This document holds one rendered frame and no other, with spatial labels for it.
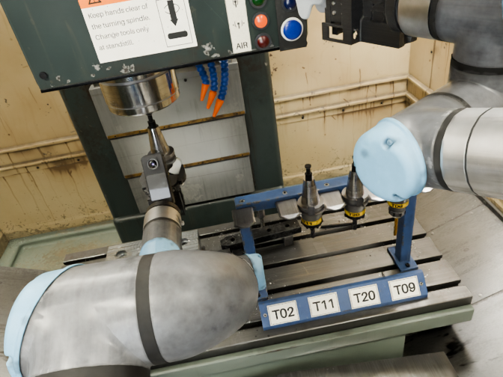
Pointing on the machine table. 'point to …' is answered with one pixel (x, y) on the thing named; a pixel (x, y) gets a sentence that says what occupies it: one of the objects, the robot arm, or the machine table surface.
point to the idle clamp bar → (287, 230)
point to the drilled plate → (141, 246)
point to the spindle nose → (141, 93)
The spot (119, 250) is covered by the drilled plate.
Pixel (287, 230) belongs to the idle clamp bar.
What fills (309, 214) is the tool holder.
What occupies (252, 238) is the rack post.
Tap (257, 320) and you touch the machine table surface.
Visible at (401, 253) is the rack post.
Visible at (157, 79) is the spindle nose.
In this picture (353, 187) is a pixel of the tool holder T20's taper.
